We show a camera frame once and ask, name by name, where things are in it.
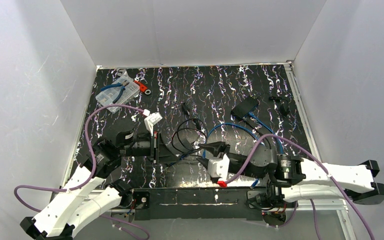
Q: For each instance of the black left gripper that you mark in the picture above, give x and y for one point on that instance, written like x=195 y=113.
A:
x=155 y=146

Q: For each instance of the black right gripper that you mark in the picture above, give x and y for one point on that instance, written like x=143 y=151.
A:
x=230 y=159

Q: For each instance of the grey ribbed network switch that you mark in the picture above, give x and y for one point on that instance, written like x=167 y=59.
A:
x=242 y=109

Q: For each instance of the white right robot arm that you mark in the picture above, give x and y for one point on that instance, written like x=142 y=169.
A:
x=294 y=178

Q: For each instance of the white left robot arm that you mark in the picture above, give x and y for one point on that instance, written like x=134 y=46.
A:
x=71 y=210

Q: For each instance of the black base bar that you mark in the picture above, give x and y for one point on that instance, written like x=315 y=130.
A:
x=194 y=203

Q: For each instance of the clear plastic parts box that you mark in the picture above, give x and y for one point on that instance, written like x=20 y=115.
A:
x=120 y=92

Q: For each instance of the small black clip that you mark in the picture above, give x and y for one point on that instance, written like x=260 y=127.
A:
x=185 y=109

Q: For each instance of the red black tool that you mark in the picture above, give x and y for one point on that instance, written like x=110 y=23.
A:
x=143 y=88

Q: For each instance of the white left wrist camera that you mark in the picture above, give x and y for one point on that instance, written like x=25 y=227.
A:
x=151 y=119

